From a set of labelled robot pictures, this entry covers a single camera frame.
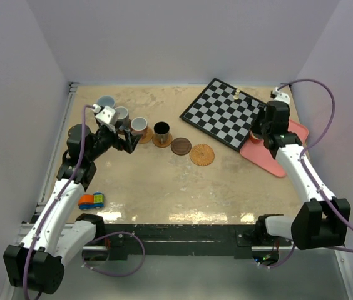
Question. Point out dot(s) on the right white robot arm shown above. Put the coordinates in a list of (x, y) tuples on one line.
[(320, 222)]

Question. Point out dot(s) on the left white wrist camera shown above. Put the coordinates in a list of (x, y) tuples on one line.
[(106, 116)]

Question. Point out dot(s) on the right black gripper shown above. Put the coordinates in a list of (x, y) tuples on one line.
[(253, 127)]

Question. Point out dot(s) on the black maroon cup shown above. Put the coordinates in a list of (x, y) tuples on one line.
[(162, 129)]

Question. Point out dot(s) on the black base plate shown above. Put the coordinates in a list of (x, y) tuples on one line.
[(237, 241)]

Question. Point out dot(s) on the light blue cup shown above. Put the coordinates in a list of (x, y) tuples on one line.
[(106, 101)]

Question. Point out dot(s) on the pink plastic tray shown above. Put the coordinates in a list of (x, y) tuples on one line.
[(260, 156)]

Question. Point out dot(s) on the large woven rattan coaster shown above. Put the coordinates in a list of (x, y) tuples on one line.
[(202, 155)]

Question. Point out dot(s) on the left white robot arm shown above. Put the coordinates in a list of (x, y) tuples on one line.
[(38, 262)]

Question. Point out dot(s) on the aluminium left rail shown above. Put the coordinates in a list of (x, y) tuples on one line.
[(52, 169)]

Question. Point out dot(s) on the copper orange cup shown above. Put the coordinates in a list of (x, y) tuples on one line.
[(255, 139)]

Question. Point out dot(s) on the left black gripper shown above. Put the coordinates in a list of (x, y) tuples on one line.
[(127, 144)]

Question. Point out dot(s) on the grey white mug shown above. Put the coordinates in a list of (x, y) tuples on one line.
[(123, 116)]

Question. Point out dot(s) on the black white chessboard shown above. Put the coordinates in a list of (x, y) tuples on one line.
[(215, 113)]

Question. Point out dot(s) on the white floral mug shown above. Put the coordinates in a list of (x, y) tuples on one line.
[(139, 125)]

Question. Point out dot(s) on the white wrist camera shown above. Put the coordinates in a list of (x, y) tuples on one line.
[(277, 95), (106, 116)]

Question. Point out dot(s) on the white chess piece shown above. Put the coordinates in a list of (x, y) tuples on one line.
[(236, 95)]

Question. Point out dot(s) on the light wooden coaster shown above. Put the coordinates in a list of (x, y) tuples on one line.
[(156, 140)]

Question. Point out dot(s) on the orange toy car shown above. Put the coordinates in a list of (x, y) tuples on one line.
[(91, 201)]

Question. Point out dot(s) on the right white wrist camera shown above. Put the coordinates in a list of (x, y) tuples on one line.
[(277, 95)]

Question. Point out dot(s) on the small woven rattan coaster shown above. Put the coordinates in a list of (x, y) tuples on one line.
[(148, 137)]

